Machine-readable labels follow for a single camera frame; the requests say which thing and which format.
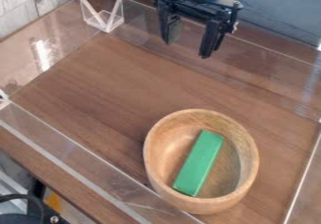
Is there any brown wooden bowl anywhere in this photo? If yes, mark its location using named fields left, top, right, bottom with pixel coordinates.
left=143, top=109, right=259, bottom=215

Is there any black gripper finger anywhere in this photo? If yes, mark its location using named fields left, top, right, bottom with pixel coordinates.
left=159, top=9, right=180, bottom=44
left=199, top=20, right=226, bottom=59

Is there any green rectangular block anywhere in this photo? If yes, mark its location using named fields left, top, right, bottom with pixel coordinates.
left=171, top=130, right=225, bottom=197

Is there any clear acrylic front wall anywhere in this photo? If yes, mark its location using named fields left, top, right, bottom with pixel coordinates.
left=0, top=100, right=205, bottom=224

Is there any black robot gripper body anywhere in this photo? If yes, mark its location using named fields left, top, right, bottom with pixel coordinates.
left=168, top=0, right=243, bottom=33

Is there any clear acrylic corner bracket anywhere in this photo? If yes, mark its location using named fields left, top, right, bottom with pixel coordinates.
left=80, top=0, right=124, bottom=33

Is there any black clamp with cable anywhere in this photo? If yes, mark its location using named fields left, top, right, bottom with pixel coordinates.
left=0, top=193, right=71, bottom=224

